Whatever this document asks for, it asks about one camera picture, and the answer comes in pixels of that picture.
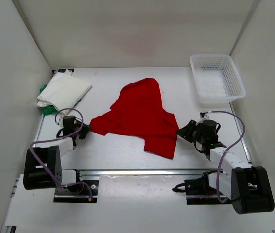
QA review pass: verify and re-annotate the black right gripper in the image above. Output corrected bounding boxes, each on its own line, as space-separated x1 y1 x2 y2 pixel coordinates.
176 120 206 144

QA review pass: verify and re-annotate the green t-shirt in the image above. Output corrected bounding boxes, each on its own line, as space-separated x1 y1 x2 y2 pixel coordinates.
37 84 58 115

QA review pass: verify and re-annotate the white t-shirt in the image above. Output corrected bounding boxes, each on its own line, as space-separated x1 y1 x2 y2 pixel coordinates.
47 72 92 115

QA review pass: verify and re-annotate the red t-shirt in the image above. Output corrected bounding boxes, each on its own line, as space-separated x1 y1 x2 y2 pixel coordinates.
90 78 179 159

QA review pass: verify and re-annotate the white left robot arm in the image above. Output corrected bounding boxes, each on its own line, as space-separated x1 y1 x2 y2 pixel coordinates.
23 115 91 194

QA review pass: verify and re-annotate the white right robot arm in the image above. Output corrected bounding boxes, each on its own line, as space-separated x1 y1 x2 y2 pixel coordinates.
173 119 275 214

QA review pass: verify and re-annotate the white plastic laundry basket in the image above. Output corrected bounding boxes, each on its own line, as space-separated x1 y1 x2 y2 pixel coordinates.
190 54 246 106

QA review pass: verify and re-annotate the dark table label sticker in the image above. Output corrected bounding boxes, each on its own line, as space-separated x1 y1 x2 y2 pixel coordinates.
57 68 74 73

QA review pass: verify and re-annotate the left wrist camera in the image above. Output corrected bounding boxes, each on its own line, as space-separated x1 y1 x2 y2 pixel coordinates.
56 116 63 127

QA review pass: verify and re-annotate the aluminium rail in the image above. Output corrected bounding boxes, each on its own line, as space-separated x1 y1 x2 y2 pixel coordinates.
76 169 206 177

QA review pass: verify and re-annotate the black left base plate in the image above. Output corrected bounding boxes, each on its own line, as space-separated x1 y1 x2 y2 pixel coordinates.
53 176 99 204

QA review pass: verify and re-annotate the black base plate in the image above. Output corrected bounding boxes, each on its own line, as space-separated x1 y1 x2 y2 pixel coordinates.
53 176 99 204
172 175 222 205

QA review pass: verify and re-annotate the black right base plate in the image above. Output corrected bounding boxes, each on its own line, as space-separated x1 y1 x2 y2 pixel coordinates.
172 175 222 205

